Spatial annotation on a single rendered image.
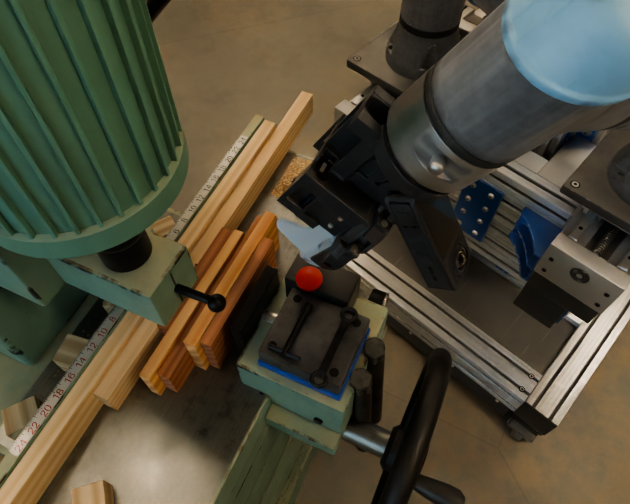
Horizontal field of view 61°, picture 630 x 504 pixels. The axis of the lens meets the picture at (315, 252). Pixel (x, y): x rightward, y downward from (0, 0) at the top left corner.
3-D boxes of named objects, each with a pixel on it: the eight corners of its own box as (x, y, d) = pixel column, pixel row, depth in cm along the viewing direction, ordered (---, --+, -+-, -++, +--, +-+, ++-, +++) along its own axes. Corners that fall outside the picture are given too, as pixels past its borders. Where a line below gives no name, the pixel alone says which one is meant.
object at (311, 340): (339, 401, 58) (341, 385, 54) (250, 361, 61) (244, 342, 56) (382, 303, 65) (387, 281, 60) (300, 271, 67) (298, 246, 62)
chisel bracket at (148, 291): (169, 334, 60) (149, 299, 53) (68, 288, 63) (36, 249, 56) (204, 282, 63) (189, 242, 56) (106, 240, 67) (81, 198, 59)
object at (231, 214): (117, 411, 64) (106, 400, 60) (104, 404, 64) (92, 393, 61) (313, 112, 91) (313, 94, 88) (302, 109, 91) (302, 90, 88)
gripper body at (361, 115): (311, 145, 47) (391, 64, 37) (384, 204, 49) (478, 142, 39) (271, 206, 44) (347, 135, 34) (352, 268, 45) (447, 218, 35)
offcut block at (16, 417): (55, 429, 72) (40, 419, 68) (22, 444, 71) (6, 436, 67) (48, 405, 74) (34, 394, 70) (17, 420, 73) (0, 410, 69)
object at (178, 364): (178, 393, 65) (168, 379, 61) (166, 387, 65) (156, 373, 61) (271, 239, 77) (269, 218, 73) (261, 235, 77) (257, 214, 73)
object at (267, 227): (206, 370, 66) (194, 346, 60) (195, 365, 67) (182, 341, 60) (279, 246, 76) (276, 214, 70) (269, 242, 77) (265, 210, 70)
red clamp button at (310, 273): (315, 296, 59) (315, 292, 58) (291, 286, 60) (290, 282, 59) (326, 275, 60) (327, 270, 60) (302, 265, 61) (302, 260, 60)
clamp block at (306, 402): (339, 438, 65) (343, 417, 57) (241, 392, 68) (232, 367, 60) (383, 335, 72) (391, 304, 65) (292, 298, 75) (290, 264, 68)
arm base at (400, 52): (414, 25, 117) (422, -19, 109) (473, 55, 112) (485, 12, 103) (370, 58, 111) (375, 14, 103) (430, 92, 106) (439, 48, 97)
